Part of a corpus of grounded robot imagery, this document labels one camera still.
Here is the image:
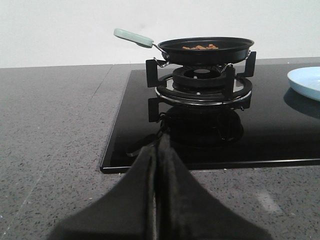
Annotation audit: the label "brown meat pieces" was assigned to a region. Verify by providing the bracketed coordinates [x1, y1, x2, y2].
[182, 43, 218, 50]

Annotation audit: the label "left black gas burner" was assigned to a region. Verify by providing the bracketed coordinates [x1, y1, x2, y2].
[145, 51, 257, 123]

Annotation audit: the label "light blue plate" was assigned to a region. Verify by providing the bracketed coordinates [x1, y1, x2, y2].
[287, 66, 320, 102]

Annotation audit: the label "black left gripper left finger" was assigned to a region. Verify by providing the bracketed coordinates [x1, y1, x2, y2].
[48, 146, 156, 240]

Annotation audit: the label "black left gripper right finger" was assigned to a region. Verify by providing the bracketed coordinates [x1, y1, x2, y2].
[156, 134, 272, 240]

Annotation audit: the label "black glass gas cooktop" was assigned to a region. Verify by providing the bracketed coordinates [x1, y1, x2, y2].
[100, 63, 320, 174]

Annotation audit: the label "black frying pan green handle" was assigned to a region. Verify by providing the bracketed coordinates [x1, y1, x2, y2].
[113, 28, 254, 66]

